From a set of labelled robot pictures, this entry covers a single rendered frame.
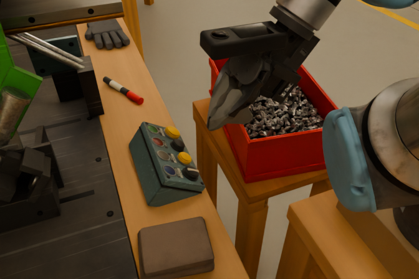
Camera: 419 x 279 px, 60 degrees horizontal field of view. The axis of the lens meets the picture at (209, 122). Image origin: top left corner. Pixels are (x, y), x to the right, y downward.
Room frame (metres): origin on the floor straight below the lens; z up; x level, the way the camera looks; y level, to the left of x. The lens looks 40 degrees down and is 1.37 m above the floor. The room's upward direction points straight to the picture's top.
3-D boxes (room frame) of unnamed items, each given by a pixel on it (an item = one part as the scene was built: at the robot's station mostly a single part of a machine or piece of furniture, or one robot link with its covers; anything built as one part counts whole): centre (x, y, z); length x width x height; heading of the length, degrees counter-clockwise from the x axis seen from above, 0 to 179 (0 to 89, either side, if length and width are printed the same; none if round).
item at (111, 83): (0.66, 0.19, 0.91); 0.13 x 0.02 x 0.02; 48
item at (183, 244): (0.27, 0.05, 0.91); 0.10 x 0.08 x 0.03; 101
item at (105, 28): (0.94, 0.30, 0.91); 0.20 x 0.11 x 0.03; 25
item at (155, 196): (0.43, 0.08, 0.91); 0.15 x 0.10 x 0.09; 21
